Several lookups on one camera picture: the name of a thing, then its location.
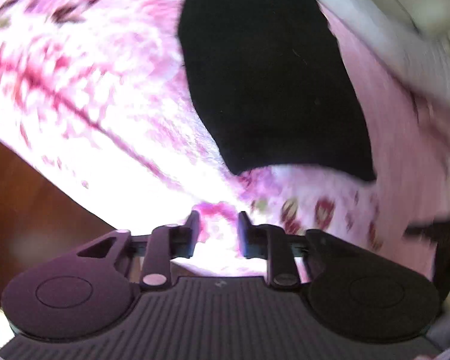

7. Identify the black garment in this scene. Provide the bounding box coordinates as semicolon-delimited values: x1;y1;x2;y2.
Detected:
178;0;376;182

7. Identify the pink floral blanket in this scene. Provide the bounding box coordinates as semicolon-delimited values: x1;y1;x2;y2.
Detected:
0;0;450;276

